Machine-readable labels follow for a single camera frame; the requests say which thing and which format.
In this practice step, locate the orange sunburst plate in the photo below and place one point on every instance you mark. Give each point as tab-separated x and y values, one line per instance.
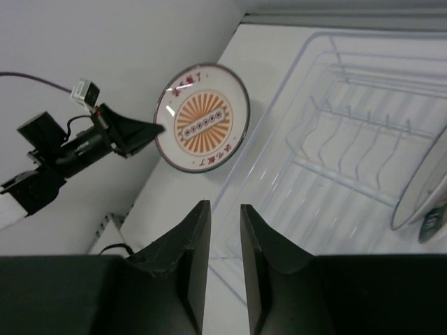
205	110

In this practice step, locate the white plate thin green rim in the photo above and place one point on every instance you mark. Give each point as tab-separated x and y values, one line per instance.
412	204

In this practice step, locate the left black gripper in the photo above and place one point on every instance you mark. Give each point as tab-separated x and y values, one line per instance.
53	149

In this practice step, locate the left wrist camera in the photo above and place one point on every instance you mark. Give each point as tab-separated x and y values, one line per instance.
85	93

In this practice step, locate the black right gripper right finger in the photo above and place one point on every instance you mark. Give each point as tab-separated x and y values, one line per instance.
291	291

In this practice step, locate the green rim lettered plate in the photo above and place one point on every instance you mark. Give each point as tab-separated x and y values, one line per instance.
433	226

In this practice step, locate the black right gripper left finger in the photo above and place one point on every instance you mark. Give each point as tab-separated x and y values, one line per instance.
158	290

